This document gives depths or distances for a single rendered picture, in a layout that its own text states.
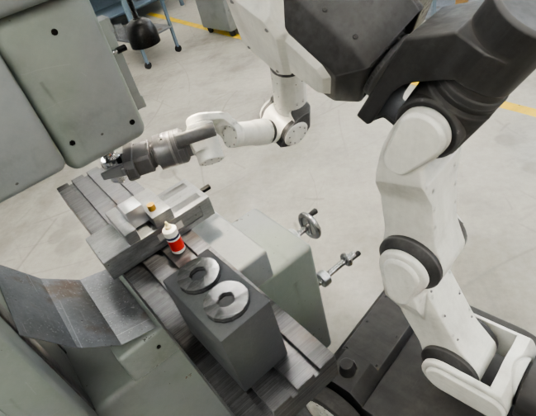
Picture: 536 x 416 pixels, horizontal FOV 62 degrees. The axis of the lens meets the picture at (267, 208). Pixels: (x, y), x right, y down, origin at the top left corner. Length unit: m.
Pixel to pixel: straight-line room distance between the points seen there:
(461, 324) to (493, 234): 1.40
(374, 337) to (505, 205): 1.49
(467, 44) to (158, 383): 1.15
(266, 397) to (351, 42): 0.68
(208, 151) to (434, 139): 0.56
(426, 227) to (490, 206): 1.78
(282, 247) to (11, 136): 0.89
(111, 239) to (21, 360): 0.43
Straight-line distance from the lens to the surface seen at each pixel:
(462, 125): 0.75
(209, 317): 0.87
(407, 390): 1.36
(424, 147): 0.76
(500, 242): 2.51
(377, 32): 0.75
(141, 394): 1.41
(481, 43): 0.69
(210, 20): 5.85
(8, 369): 1.07
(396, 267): 0.98
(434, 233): 0.93
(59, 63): 0.96
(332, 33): 0.74
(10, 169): 0.97
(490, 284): 2.32
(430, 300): 1.09
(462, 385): 1.21
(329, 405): 1.31
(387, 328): 1.43
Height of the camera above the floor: 1.78
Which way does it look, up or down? 39 degrees down
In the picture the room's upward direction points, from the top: 16 degrees counter-clockwise
